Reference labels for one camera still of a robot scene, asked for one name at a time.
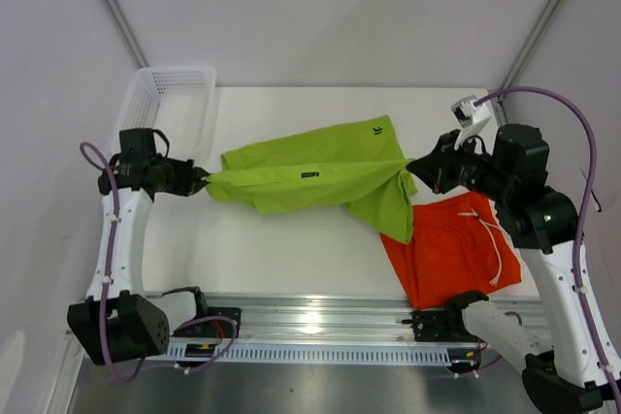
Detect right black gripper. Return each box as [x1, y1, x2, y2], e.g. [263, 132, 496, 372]
[408, 129, 514, 203]

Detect lime green shorts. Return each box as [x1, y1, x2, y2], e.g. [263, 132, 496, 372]
[207, 115, 417, 243]

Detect orange shorts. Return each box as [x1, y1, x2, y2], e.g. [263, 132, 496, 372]
[380, 192, 522, 310]

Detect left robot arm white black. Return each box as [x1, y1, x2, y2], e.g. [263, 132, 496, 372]
[67, 128, 211, 366]

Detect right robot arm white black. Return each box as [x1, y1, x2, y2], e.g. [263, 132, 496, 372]
[407, 124, 620, 413]

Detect white plastic basket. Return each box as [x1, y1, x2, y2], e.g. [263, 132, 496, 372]
[111, 65, 216, 159]

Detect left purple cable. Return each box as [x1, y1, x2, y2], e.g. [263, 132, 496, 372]
[79, 141, 241, 382]

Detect purple cable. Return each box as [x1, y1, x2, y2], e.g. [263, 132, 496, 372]
[79, 141, 241, 382]
[450, 86, 621, 410]

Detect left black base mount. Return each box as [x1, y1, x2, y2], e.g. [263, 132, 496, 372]
[192, 306, 243, 339]

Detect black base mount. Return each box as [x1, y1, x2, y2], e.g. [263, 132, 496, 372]
[401, 291, 489, 343]
[192, 306, 243, 339]

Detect aluminium mounting rail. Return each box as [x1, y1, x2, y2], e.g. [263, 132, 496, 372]
[64, 293, 549, 350]

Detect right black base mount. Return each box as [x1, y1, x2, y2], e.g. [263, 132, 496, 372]
[401, 291, 489, 343]

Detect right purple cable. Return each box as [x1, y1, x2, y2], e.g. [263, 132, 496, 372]
[450, 86, 621, 410]

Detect slotted white cable duct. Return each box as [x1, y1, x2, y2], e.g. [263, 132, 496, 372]
[164, 343, 452, 366]

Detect left aluminium frame post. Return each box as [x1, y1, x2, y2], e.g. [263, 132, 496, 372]
[100, 0, 149, 69]

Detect aluminium frame post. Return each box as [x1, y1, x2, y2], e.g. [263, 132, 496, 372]
[100, 0, 149, 69]
[499, 0, 596, 95]

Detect right aluminium frame post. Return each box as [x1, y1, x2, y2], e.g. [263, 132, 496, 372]
[499, 0, 596, 95]

